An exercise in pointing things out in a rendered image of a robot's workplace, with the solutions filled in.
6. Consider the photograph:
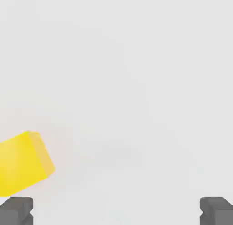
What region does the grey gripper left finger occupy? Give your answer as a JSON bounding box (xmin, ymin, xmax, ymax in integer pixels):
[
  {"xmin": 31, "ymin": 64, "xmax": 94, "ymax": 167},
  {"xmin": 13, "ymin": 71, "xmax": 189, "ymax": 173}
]
[{"xmin": 0, "ymin": 196, "xmax": 34, "ymax": 225}]

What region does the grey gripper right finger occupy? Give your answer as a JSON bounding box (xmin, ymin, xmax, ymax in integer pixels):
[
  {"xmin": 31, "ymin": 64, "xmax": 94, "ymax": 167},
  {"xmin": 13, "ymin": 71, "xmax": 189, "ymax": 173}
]
[{"xmin": 199, "ymin": 196, "xmax": 233, "ymax": 225}]

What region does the large yellow box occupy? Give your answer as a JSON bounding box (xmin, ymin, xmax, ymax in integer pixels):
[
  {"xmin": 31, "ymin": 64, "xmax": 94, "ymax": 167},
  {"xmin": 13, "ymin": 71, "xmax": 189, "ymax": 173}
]
[{"xmin": 0, "ymin": 130, "xmax": 56, "ymax": 198}]

